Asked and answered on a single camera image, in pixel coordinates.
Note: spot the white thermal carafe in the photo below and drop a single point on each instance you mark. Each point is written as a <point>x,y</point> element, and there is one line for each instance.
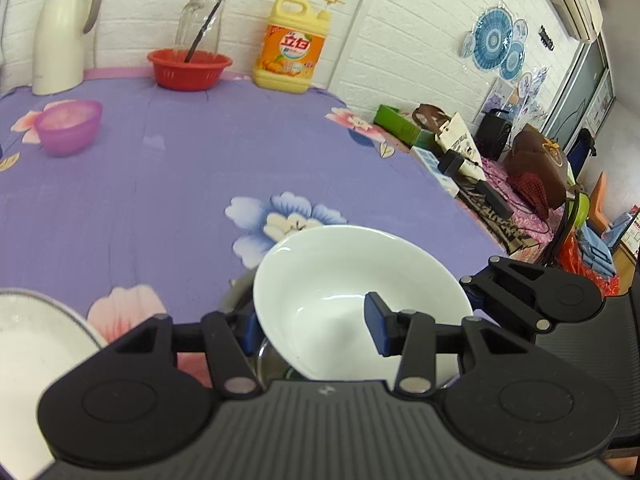
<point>57,45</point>

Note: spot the yellow detergent bottle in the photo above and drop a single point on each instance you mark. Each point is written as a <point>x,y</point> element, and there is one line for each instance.
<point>287,60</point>

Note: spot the black wall hook rack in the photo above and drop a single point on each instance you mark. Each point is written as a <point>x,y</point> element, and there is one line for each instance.
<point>546,36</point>

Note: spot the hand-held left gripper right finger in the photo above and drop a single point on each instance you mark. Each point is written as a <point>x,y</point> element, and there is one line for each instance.
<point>377,325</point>

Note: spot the purple plastic bowl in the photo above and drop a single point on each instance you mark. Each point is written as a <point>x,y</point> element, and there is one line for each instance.
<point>67,130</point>

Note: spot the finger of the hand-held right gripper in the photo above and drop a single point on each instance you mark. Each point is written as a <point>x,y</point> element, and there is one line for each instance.
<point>500,290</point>

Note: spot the stainless steel bowl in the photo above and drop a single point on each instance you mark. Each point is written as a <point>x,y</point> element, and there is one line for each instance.
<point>270,360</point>

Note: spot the long black power adapter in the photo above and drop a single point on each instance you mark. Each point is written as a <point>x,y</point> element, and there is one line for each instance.
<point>492,199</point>

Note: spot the large brown bag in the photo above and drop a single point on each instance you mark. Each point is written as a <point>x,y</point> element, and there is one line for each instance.
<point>540,160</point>

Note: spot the red plastic basket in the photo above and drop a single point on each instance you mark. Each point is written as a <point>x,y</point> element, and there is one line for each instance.
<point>187,76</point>

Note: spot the black speaker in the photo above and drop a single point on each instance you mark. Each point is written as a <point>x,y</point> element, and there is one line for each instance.
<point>492,135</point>

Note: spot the purple floral tablecloth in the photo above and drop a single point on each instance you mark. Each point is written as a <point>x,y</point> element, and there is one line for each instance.
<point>175,170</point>

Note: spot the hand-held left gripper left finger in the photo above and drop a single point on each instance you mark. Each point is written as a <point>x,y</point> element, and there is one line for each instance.
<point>248,332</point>

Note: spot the medium blue paper fan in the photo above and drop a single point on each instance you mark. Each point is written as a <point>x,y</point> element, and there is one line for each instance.
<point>512,60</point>

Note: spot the white plate blue rim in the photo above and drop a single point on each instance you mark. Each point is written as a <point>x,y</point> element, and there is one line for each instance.
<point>30,360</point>

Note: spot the large blue paper fan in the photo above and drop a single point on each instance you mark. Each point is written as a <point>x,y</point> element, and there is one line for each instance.
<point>492,37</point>

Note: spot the white ceramic bowl patterned outside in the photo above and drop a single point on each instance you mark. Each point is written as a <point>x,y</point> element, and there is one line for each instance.
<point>325,285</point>

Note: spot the white blue box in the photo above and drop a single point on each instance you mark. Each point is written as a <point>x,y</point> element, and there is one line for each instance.
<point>425,157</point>

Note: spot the green box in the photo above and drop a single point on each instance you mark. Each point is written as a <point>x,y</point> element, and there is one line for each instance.
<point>395,122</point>

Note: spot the cream paper tote bag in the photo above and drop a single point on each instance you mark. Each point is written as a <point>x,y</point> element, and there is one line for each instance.
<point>457,140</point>

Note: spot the black stirring stick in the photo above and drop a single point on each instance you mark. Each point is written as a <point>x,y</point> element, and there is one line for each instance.
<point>207,22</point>

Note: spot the white air conditioner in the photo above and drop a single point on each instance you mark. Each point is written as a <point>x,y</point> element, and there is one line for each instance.
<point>575,0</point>

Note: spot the small brown bag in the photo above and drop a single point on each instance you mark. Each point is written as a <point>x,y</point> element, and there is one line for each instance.
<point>430,112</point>

